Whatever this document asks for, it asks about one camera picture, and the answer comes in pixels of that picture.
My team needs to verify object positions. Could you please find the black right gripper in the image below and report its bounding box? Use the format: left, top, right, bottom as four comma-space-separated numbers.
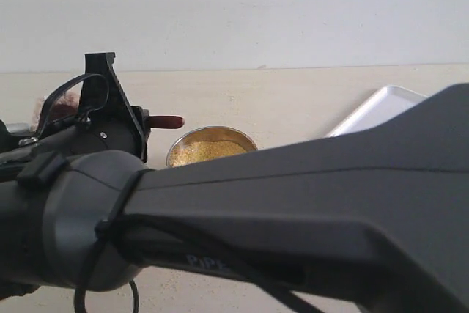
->
36, 106, 150, 162

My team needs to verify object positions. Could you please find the teddy bear striped sweater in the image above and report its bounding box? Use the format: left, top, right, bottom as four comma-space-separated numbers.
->
30, 91, 80, 131

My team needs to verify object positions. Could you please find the dark red wooden spoon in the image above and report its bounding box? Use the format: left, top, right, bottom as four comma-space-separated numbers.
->
145, 115, 185, 130

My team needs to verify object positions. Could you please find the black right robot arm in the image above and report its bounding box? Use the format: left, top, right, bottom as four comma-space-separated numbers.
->
1, 84, 468, 312

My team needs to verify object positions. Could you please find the yellow-brown granular powder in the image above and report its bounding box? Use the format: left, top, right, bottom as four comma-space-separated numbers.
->
168, 141, 247, 167

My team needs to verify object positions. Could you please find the steel bowl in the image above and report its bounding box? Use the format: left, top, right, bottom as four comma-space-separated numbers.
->
166, 126, 257, 168

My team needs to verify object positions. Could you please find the white square plastic tray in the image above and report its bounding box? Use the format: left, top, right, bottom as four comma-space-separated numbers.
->
327, 85, 427, 137

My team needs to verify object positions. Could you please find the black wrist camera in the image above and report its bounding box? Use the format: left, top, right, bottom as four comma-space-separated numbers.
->
78, 52, 144, 138

